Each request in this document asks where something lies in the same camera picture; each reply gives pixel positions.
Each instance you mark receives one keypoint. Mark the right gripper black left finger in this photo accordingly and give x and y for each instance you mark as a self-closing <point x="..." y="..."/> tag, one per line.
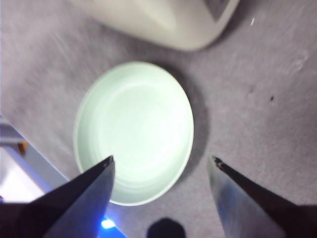
<point x="74" y="205"/>

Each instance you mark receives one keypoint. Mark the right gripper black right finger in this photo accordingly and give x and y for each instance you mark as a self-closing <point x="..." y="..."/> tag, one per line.
<point x="247" y="210"/>

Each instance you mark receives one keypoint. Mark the pale green round plate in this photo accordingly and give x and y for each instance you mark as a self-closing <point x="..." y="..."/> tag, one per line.
<point x="138" y="124"/>

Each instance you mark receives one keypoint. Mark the cream two-slot toaster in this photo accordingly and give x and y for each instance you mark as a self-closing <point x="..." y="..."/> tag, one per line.
<point x="161" y="19"/>

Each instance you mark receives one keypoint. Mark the blue glowing indicator light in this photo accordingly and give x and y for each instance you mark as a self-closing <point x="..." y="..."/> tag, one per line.
<point x="108" y="223"/>

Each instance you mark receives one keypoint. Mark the black rounded camera housing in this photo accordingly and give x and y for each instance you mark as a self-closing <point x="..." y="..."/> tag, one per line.
<point x="166" y="229"/>

